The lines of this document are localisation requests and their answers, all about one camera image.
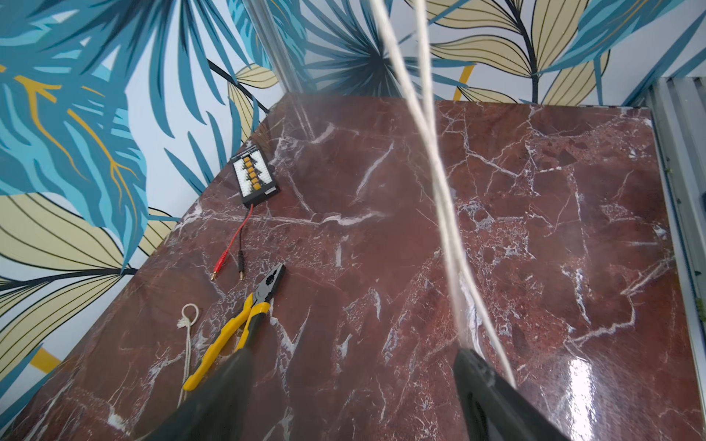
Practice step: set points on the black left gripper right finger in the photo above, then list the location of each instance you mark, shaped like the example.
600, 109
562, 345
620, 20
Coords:
492, 408

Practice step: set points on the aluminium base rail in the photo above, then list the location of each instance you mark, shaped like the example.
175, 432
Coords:
678, 109

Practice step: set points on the black screwdriver bit case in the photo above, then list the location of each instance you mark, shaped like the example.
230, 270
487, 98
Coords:
255, 180

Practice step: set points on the cream cloth drawstring bag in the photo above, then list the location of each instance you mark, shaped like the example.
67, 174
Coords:
462, 286

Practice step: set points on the aluminium corner post right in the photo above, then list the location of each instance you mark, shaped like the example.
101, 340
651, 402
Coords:
265, 26

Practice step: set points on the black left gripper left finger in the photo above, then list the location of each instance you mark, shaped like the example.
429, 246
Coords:
217, 409

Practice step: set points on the black test probe lead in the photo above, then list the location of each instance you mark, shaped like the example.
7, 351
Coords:
241, 263

